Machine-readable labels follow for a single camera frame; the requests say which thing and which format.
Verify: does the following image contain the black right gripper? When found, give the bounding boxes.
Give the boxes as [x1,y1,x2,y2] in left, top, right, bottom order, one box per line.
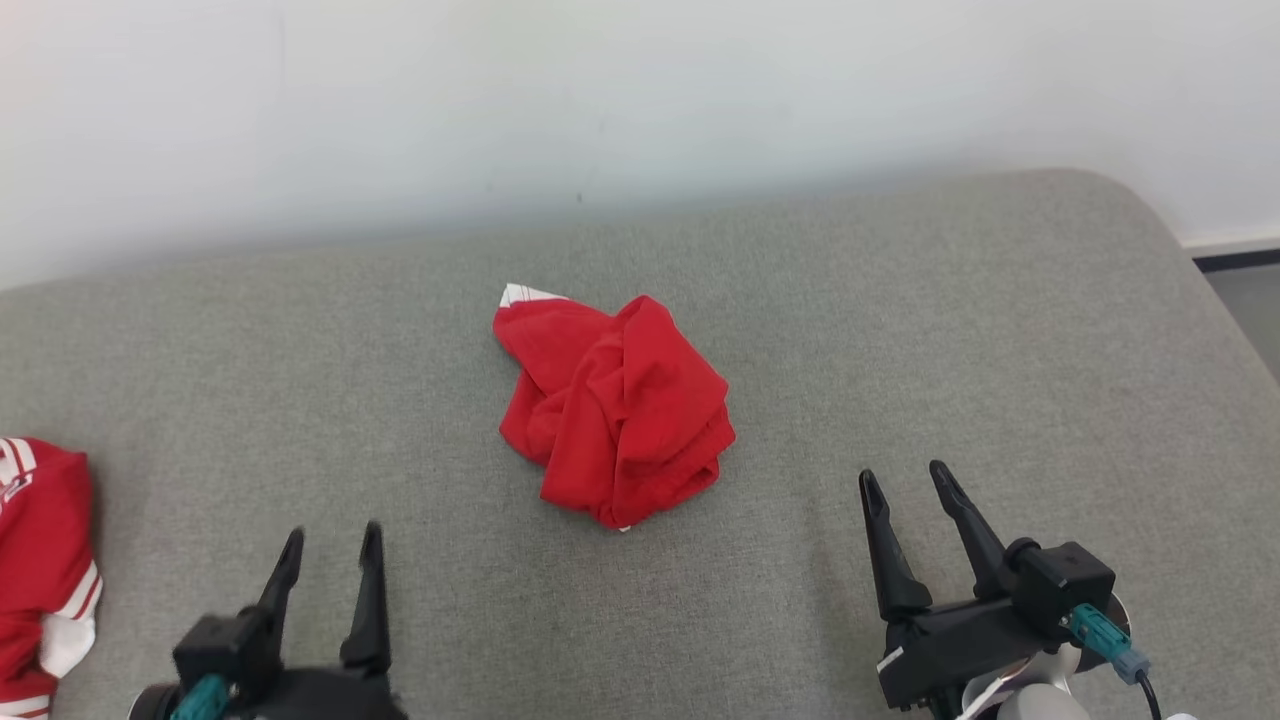
[859,460,1061,713]

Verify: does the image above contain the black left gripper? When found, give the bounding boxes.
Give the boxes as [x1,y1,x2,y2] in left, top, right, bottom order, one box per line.
[225,521,409,720]

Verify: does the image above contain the red jersey white sleeves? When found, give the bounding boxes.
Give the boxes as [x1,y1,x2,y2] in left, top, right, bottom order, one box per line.
[0,437,104,720]

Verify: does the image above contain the red shorts white stripe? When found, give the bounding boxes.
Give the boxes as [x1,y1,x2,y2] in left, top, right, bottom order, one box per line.
[493,284,737,532]

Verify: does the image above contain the white skirting board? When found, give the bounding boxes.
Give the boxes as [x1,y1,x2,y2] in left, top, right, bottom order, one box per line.
[1180,230,1280,258]

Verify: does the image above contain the teal left cable connector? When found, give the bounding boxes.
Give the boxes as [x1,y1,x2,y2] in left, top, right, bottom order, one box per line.
[170,675,233,720]

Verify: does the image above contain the teal cable connector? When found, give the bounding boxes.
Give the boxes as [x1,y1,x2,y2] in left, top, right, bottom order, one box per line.
[170,675,233,720]
[1065,603,1151,686]

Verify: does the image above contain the teal right cable connector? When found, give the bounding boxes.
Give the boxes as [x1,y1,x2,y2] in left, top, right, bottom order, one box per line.
[1065,603,1151,686]

